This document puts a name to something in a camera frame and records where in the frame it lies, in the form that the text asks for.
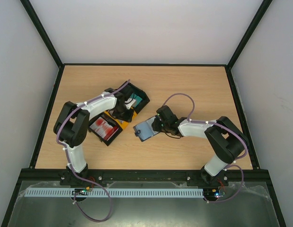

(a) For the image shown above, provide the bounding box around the white slotted cable duct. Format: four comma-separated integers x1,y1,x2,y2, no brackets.
24,188,204,198

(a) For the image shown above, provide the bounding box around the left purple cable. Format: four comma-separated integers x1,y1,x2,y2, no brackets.
56,79,113,222

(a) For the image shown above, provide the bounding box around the teal card stack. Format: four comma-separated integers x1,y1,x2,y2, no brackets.
133,94,149,111

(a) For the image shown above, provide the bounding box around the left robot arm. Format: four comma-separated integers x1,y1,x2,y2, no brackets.
53,81,135,185

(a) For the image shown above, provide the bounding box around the dark blue card holder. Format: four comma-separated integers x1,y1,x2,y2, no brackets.
133,116,159,142

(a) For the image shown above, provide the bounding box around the red white card stack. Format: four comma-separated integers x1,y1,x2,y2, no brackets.
90,117,118,140

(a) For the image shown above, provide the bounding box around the black bin with red cards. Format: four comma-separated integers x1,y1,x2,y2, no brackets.
88,112,123,146

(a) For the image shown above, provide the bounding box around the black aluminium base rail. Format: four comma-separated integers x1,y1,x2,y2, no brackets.
19,168,270,187

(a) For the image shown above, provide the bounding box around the black bin with teal cards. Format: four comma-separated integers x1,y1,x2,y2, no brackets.
120,83,150,114

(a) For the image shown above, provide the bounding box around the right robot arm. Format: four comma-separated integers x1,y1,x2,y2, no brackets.
151,105,249,185

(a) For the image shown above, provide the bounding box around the yellow card bin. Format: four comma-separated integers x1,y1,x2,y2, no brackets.
104,111,130,130

